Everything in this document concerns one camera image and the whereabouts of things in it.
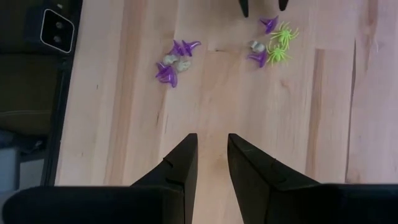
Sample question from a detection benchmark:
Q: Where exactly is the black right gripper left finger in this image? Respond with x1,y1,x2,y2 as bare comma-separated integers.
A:
130,133,198,224

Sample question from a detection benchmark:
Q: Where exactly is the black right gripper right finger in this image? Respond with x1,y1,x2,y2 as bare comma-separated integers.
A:
228,133,321,224

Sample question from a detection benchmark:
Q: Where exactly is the small beige plastic skull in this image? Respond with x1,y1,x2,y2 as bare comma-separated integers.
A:
176,60,192,73
249,40,267,54
163,54,180,65

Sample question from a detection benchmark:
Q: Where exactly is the black device white edge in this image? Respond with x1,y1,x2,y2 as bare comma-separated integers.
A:
40,8,75,54

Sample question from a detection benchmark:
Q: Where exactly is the black table frame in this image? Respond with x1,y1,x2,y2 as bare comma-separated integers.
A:
40,0,84,187

